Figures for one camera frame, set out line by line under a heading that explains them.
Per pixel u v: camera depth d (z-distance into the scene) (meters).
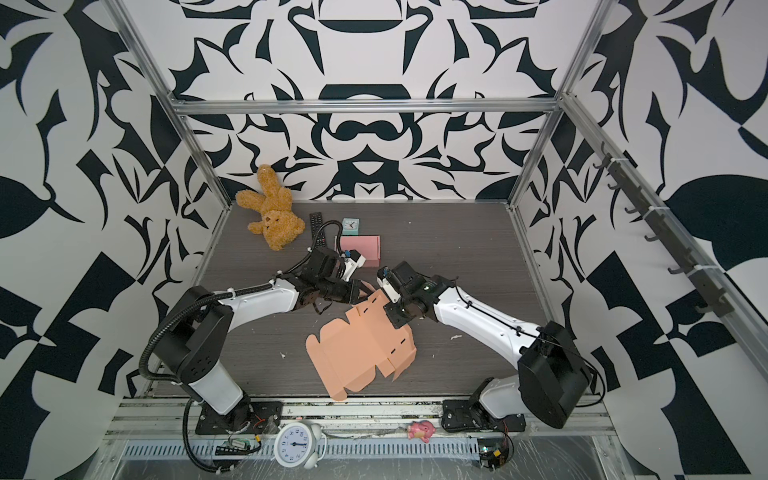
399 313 0.73
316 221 1.11
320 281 0.73
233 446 0.69
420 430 0.70
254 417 0.73
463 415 0.74
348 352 0.85
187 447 0.69
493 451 0.71
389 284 0.67
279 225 1.02
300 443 0.69
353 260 0.82
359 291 0.81
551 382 0.41
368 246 1.08
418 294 0.59
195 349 0.45
